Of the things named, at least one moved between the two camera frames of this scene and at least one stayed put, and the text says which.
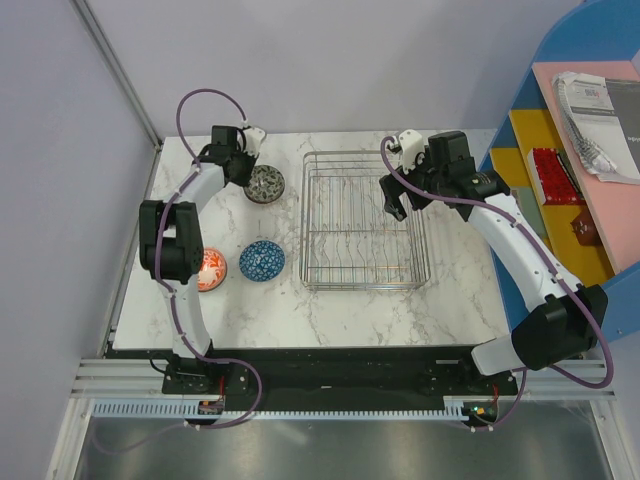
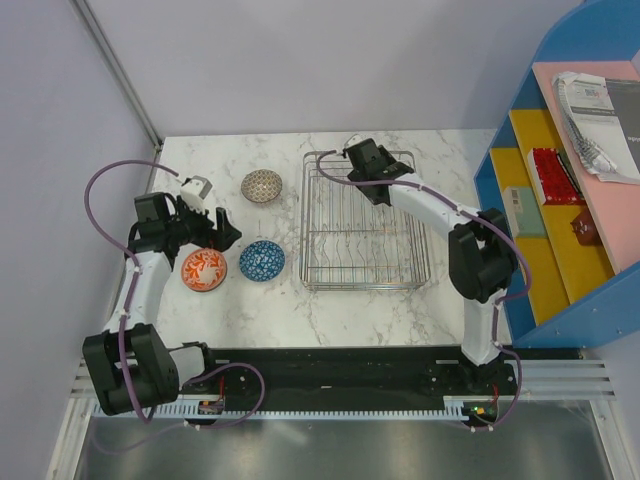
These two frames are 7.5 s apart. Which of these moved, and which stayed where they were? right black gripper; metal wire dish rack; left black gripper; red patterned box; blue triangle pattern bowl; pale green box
Moved: right black gripper; left black gripper
Stayed: pale green box; metal wire dish rack; blue triangle pattern bowl; red patterned box
